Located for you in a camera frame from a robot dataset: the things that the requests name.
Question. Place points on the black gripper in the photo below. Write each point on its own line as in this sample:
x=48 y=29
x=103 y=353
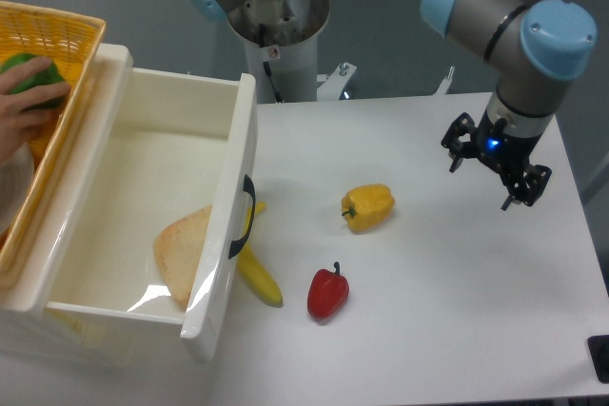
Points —
x=505 y=138

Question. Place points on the triangle bread slice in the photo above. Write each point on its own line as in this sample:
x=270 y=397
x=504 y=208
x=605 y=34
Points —
x=177 y=250

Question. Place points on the green bell pepper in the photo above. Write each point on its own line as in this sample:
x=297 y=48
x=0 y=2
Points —
x=45 y=77

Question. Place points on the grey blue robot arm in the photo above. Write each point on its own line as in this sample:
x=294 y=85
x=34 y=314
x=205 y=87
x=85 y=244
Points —
x=539 y=47

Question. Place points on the white upper drawer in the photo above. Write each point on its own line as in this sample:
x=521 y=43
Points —
x=178 y=143

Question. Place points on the white drawer cabinet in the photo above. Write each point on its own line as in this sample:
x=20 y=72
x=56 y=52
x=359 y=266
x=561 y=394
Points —
x=27 y=322

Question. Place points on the person's hand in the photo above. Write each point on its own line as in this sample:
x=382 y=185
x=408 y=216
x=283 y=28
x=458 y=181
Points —
x=19 y=122

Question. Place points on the yellow bell pepper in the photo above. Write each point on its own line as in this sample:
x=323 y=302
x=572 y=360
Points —
x=367 y=206

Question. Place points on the red bell pepper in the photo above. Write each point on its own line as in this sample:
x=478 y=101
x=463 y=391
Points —
x=328 y=291

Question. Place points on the black object at table edge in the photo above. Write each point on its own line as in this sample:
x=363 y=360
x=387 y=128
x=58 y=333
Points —
x=598 y=347

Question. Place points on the yellow banana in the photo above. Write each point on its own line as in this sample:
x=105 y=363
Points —
x=258 y=279

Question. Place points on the yellow woven basket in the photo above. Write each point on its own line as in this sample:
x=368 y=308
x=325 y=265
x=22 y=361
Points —
x=70 y=40

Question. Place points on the white plate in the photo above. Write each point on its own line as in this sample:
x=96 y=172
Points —
x=17 y=174

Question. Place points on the white metal bracket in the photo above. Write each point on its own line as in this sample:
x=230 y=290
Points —
x=335 y=86

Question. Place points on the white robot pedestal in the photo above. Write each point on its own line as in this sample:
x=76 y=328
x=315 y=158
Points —
x=280 y=39

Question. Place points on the black drawer handle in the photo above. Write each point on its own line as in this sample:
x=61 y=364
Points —
x=246 y=218

